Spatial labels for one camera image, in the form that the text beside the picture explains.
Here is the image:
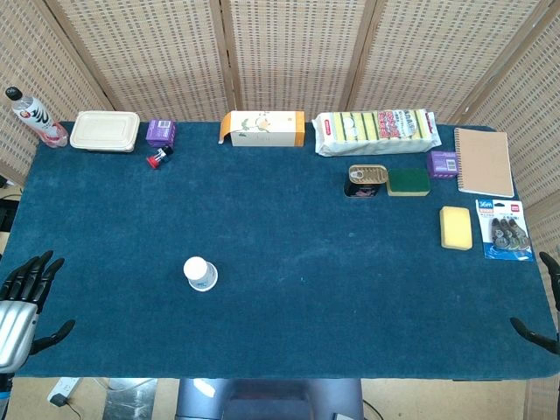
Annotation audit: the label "white orange floral carton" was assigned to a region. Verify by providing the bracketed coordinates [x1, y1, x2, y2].
[217, 109, 306, 148]

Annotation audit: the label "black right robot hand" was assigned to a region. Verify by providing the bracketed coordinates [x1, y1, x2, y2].
[510, 251, 560, 352]

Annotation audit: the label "beige lidded food container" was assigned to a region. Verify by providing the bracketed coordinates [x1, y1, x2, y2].
[69, 110, 142, 153]

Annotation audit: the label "brown spiral notebook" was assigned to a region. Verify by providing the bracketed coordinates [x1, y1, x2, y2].
[452, 127, 515, 199]

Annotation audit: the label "clear plastic drink bottle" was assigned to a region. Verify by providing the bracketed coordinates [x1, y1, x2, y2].
[4, 86, 70, 149]

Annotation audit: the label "green yellow scouring sponge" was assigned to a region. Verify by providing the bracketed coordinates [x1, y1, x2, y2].
[386, 167, 431, 198]

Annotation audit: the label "gold lidded tin can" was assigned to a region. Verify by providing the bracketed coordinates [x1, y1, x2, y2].
[343, 164, 390, 199]

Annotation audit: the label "grey robot torso base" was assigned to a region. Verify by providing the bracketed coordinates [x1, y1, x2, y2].
[175, 377, 365, 420]

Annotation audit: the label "packaged yellow green sponges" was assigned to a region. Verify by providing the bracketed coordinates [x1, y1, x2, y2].
[311, 108, 442, 158]

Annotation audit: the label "white power strip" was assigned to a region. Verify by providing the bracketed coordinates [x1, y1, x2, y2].
[46, 377, 83, 402]

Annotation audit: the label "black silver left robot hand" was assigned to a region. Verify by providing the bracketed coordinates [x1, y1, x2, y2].
[0, 250, 76, 374]

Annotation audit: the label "blue table cloth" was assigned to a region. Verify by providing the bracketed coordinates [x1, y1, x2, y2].
[0, 120, 560, 381]

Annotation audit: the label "bamboo folding screen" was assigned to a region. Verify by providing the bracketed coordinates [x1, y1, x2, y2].
[0, 0, 560, 420]

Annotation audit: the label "blue correction tape pack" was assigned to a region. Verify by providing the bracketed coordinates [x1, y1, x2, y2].
[475, 199, 536, 263]

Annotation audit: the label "small purple box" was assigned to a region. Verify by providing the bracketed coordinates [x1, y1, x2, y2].
[145, 118, 177, 148]
[426, 150, 459, 180]

